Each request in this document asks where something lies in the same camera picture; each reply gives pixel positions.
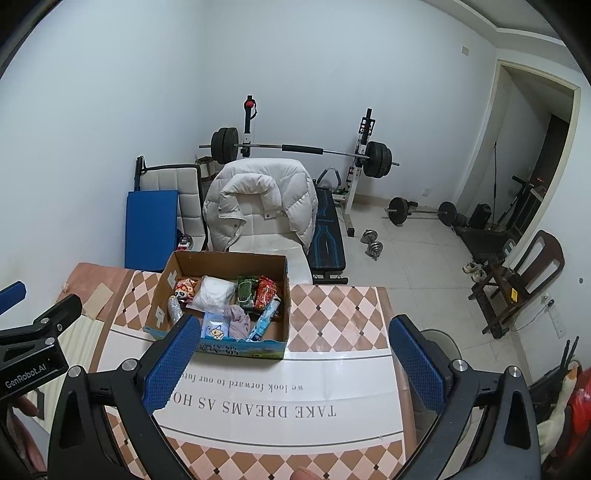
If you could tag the red bag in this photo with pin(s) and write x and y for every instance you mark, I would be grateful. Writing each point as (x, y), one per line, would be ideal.
(582, 415)

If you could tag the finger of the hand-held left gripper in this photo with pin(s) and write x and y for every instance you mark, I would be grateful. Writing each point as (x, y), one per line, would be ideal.
(55, 318)
(11, 297)

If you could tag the dark wooden chair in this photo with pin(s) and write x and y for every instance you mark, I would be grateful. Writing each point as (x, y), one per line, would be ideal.
(545, 258)

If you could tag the grey round chair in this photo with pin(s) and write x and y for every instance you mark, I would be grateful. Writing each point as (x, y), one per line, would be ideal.
(438, 341)

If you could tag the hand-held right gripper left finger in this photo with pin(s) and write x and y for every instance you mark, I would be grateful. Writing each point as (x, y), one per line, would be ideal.
(171, 364)

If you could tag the black exercise machine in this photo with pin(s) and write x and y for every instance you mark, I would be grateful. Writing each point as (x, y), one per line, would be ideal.
(519, 203)

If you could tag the cream ribbed mat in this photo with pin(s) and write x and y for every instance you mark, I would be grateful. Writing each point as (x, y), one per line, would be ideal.
(83, 341)

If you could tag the tan cardboard piece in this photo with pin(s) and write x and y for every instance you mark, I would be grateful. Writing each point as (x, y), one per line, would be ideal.
(98, 301)

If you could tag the pink cloth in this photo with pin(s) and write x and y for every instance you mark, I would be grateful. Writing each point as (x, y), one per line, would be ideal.
(238, 323)

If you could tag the red white cartoon packet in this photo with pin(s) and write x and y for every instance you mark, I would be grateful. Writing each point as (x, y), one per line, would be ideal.
(186, 290)

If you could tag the person's left hand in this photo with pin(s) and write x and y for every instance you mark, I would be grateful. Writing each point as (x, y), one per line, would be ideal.
(32, 429)

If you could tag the small red white toy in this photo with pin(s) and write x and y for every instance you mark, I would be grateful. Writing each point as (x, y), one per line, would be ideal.
(184, 243)

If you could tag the white barbell rack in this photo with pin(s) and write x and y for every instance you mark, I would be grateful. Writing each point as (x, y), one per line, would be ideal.
(360, 184)

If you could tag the long light blue packet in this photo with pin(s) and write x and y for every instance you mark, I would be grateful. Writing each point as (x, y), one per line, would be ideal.
(265, 321)

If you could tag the blue folded exercise mat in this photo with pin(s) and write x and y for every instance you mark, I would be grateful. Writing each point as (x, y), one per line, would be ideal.
(150, 226)

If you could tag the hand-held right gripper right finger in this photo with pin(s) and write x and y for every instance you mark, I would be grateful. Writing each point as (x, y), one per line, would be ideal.
(415, 364)

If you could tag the short barbell with black plates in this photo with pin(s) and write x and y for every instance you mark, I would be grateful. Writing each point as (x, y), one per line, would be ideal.
(398, 211)

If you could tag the black and blue weight bench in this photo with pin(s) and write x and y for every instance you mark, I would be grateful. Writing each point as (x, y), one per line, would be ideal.
(328, 240)

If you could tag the chrome dumbbell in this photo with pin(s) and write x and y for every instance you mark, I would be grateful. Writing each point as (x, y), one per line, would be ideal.
(370, 237)
(375, 250)

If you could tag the white shoe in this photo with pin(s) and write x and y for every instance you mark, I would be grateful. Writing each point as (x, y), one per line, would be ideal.
(469, 267)
(479, 274)

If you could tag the white puffer jacket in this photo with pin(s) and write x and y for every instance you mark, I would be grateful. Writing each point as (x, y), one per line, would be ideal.
(258, 198)

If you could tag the white cushioned panel black frame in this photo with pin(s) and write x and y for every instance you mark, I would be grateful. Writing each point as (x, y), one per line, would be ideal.
(189, 189)

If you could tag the silvery packet with yellow end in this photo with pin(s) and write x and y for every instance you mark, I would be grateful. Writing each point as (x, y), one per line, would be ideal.
(175, 310)

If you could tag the white padded chair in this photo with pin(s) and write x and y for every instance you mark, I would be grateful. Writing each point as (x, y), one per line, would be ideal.
(272, 249)

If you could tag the red snack packet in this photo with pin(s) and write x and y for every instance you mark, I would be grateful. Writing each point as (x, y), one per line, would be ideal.
(267, 293)

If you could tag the dark green snack packet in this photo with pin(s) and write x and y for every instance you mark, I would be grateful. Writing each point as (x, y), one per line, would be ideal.
(246, 293)

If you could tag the black speaker box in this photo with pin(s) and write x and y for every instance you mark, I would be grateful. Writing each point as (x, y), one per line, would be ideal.
(480, 216)

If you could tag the white plastic packet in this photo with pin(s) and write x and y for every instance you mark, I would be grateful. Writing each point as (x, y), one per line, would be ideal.
(212, 293)

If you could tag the white door frame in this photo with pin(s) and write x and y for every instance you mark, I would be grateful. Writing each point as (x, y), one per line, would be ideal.
(570, 152)

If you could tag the black router antennas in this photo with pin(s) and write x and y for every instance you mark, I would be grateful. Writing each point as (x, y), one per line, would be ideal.
(568, 353)

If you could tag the white goose plush toy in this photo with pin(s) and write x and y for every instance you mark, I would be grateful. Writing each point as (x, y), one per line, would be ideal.
(558, 415)

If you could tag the white power strip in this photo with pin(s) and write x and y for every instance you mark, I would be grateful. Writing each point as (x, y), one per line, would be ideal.
(557, 319)

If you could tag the light purple tissue packet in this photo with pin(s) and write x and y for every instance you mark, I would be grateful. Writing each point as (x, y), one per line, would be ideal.
(214, 327)

